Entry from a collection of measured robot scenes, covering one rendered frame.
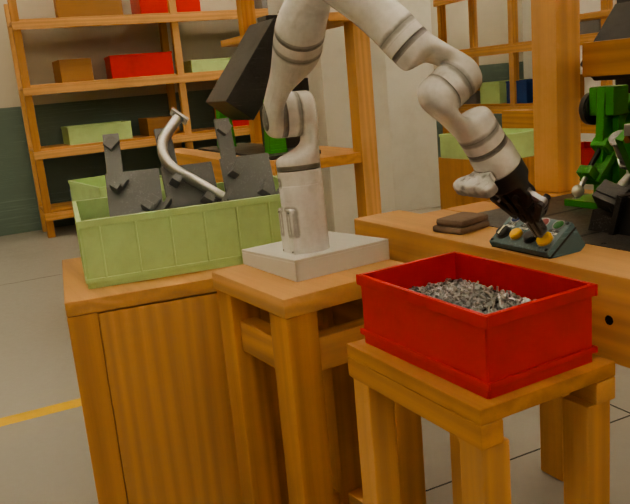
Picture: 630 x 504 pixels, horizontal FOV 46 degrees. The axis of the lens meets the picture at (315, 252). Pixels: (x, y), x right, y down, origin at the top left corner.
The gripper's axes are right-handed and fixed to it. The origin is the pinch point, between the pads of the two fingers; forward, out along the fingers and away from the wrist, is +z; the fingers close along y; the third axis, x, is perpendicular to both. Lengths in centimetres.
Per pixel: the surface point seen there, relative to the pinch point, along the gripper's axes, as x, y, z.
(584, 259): -0.3, -6.5, 7.2
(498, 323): 27.3, -22.5, -12.8
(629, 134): -13.4, -14.8, -9.8
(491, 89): -370, 509, 252
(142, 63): -137, 644, 20
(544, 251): 2.2, -1.3, 3.7
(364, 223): 4, 56, 5
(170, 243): 38, 85, -16
